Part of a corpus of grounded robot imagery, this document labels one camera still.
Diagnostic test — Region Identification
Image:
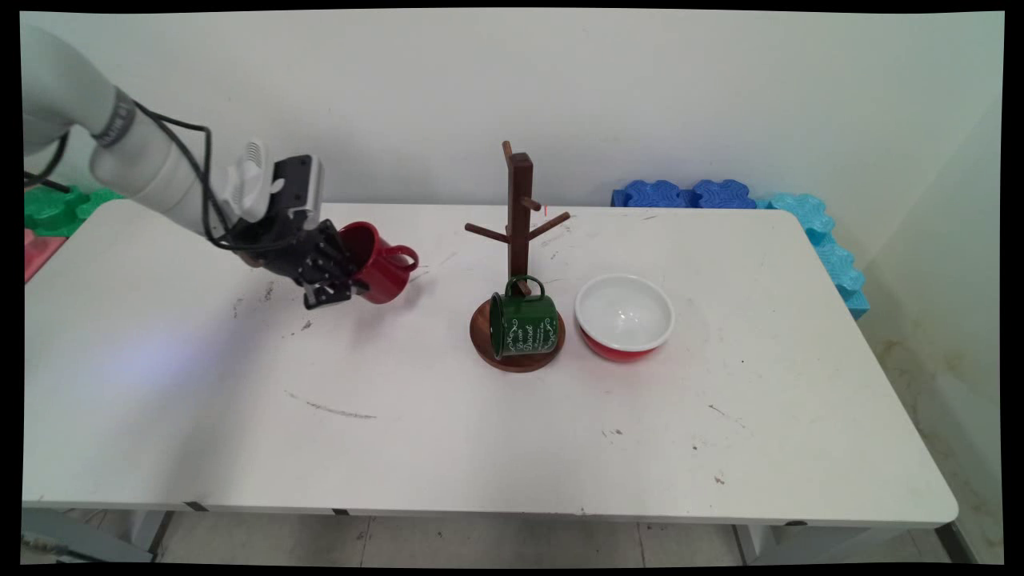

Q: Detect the green printed enamel mug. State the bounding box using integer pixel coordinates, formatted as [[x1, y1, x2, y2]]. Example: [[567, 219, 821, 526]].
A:
[[489, 275, 559, 360]]

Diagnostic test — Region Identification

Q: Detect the dark wooden mug tree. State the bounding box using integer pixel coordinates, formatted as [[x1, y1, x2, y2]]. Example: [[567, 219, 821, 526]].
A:
[[464, 141, 572, 374]]

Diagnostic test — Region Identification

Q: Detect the red enamel mug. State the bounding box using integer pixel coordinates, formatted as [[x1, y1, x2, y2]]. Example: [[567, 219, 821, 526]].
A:
[[338, 221, 420, 306]]

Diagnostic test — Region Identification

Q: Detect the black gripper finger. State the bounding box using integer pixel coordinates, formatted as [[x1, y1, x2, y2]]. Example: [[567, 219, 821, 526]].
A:
[[314, 222, 358, 278], [299, 266, 354, 310]]

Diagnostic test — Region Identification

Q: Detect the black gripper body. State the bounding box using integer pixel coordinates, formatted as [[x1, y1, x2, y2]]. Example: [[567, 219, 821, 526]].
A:
[[236, 214, 326, 282]]

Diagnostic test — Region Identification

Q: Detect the black velcro arm strap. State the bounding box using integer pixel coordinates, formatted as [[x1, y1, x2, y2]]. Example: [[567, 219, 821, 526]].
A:
[[91, 86, 138, 150]]

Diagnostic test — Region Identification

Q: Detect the dark blue foam tile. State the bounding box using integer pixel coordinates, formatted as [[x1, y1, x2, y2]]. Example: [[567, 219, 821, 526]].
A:
[[691, 179, 758, 210], [611, 179, 695, 210]]

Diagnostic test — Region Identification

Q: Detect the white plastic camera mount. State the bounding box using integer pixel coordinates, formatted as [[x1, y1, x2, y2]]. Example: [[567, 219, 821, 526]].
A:
[[223, 141, 286, 224]]

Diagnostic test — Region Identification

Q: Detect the pink foam tile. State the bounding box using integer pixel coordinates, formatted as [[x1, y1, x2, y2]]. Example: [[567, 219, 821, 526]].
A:
[[24, 230, 67, 285]]

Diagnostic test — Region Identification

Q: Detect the red bowl with white inside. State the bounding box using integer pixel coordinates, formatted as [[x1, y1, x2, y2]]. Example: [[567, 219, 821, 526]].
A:
[[574, 274, 675, 364]]

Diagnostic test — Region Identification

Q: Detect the green foam tile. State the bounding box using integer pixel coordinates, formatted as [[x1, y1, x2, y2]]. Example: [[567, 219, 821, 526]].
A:
[[24, 185, 126, 239]]

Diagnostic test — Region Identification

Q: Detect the cyan foam tile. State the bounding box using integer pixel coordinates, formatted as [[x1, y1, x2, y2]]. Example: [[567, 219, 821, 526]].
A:
[[758, 192, 871, 322]]

